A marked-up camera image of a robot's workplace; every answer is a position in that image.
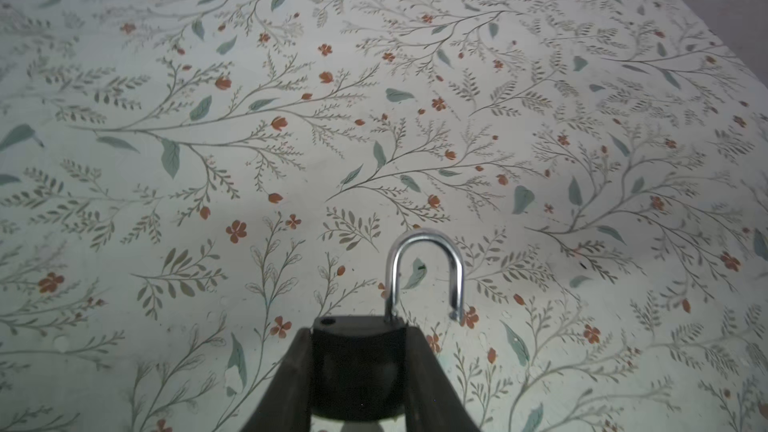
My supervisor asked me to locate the black padlock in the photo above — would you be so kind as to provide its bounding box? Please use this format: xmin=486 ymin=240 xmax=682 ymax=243
xmin=312 ymin=229 xmax=464 ymax=422

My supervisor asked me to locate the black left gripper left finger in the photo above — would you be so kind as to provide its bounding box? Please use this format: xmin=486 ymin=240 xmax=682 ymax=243
xmin=241 ymin=328 xmax=313 ymax=432

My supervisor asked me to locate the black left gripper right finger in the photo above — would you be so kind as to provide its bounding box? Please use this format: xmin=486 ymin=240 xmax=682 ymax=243
xmin=404 ymin=326 xmax=479 ymax=432

